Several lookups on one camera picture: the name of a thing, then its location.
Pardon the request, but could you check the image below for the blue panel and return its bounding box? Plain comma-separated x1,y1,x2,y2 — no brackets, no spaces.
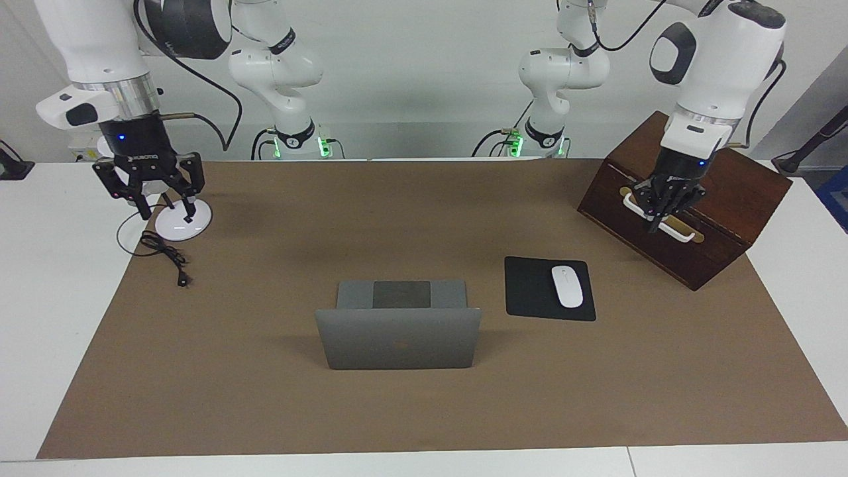
814,166,848,233

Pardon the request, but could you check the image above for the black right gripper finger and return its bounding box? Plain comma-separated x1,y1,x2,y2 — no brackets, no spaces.
167,152,205,223
93,160,153,221

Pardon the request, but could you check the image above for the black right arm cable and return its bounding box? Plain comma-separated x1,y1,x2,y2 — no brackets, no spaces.
132,0,243,153

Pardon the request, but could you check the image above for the white box handle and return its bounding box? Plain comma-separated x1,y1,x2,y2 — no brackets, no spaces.
623,192,705,244

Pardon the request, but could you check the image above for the black base power cable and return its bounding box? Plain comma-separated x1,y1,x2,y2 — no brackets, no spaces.
250,128,279,160
472,99,534,158

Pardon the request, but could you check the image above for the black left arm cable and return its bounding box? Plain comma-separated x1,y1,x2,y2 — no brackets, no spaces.
586,0,787,148

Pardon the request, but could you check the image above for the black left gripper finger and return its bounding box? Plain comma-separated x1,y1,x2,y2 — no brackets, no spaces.
629,176,666,218
649,185,707,234

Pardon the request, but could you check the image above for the black stand leg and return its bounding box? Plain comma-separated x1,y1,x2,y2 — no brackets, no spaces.
772,106,848,176

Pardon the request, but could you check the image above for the dark wooden box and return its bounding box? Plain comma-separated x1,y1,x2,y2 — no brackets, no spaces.
577,111,793,292

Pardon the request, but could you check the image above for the white power strip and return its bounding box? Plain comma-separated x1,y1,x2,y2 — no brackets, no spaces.
70,134,101,163

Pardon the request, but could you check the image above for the white computer mouse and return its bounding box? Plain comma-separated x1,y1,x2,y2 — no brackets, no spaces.
551,265,584,309

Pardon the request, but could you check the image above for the grey laptop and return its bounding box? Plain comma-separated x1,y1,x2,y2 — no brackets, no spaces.
315,280,483,370

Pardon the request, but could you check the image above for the black clamp bracket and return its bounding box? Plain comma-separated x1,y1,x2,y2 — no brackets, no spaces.
0,139,35,181

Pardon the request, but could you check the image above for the brass handle plate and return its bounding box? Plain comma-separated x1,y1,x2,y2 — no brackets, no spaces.
619,187,705,244

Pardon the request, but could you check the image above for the black lamp cable with plug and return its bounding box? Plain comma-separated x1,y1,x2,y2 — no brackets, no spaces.
117,202,191,288

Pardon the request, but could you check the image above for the brown table mat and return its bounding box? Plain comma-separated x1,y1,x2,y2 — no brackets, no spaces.
36,159,848,460

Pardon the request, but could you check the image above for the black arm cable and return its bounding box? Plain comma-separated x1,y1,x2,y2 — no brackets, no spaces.
586,0,787,148
132,0,243,153

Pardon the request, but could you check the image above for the black mouse pad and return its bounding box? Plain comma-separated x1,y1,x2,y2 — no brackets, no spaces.
504,256,597,322

